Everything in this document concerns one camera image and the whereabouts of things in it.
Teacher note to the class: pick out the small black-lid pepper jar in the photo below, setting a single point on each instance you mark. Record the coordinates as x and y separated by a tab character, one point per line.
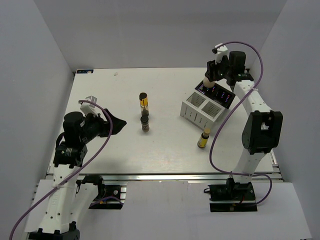
145	123

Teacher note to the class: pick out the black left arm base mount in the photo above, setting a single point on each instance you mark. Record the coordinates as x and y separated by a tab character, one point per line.
109	196

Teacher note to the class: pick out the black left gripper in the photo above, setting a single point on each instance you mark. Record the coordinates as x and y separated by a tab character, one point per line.
104	124

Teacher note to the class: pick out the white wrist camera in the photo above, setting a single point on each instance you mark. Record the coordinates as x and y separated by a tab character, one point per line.
88	108
219	51

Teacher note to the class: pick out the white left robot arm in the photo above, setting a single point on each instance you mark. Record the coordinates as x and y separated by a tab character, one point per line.
72	197

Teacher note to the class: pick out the aluminium table front rail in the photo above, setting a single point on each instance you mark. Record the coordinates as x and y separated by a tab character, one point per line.
182	177

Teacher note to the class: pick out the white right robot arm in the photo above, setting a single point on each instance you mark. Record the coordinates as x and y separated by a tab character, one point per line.
262	130

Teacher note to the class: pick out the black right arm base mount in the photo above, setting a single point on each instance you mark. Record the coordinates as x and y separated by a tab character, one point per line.
231	199

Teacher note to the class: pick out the black two-slot organizer box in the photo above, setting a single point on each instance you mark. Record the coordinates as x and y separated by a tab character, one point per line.
217	93

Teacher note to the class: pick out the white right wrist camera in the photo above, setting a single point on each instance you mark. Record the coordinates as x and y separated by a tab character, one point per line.
219	51

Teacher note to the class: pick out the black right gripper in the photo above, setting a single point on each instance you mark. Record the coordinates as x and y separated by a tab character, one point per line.
211	69

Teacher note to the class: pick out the tall gold oil spray bottle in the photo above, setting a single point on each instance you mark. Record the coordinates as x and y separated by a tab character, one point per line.
144	104

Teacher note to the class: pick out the white two-slot organizer box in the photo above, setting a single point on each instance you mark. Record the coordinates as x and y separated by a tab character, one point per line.
201	110

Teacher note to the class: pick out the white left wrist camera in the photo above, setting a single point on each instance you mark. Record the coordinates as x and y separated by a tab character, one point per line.
88	108

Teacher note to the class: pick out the blue table corner label left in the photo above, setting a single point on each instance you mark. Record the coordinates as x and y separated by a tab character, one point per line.
84	71

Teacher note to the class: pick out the small gold-cap brown bottle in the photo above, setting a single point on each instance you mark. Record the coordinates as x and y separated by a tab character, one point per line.
202	142

